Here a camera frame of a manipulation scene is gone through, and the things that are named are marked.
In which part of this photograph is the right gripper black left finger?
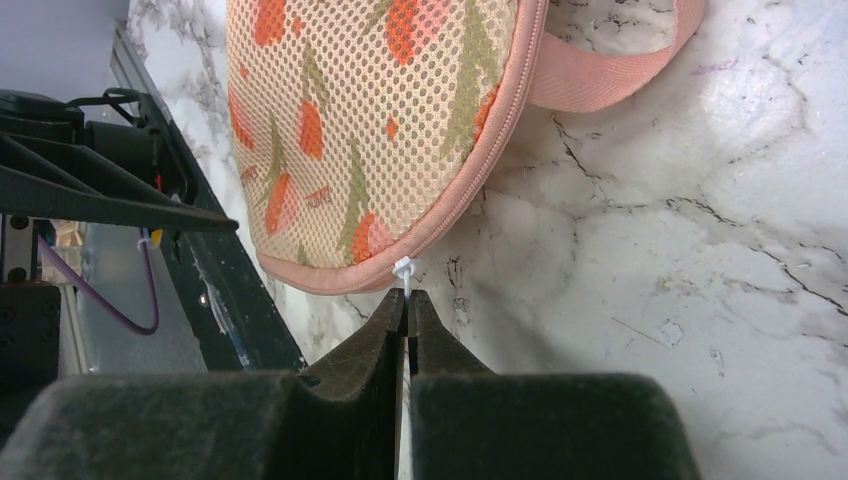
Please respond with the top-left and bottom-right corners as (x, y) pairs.
(1, 289), (406, 479)

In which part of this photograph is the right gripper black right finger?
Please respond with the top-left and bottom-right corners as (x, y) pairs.
(407, 290), (700, 479)

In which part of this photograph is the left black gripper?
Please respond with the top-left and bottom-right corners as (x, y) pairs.
(1, 89), (238, 232)

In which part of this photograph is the white zip tie pull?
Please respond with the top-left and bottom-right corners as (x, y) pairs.
(393, 256), (417, 312)

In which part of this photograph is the floral mesh laundry bag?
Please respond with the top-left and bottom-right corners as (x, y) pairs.
(226, 1), (706, 295)

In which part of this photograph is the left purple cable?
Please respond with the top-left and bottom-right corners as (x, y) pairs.
(38, 228), (162, 337)

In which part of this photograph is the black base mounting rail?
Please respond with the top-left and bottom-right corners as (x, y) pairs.
(112, 22), (307, 372)

